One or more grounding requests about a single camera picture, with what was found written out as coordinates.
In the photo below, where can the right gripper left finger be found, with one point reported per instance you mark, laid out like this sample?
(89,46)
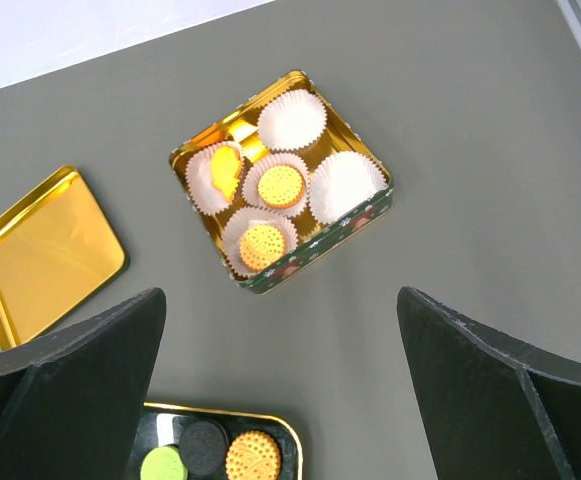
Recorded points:
(70,401)

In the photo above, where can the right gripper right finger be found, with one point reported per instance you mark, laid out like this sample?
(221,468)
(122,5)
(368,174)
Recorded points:
(493,406)

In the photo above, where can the orange round cookie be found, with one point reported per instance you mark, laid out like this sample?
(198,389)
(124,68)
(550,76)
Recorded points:
(280,187)
(261,245)
(253,455)

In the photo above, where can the orange fish cookie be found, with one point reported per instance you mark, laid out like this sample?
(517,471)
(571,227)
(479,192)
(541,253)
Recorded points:
(226,166)

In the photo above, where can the green christmas cookie tin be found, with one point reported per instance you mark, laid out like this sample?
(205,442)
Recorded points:
(314,238)

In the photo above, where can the black gold-rimmed tray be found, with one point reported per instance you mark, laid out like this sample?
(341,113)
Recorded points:
(162,424)

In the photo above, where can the green round cookie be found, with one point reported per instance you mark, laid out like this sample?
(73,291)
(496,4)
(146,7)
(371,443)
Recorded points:
(163,463)

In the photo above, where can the black sandwich cookie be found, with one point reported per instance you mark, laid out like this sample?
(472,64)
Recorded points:
(203,447)

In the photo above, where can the gold tin lid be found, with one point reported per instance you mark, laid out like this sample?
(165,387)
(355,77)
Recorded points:
(57,248)

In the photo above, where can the white paper cupcake liner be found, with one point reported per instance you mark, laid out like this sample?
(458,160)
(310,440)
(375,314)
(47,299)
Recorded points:
(342,181)
(198,176)
(240,221)
(292,121)
(249,189)

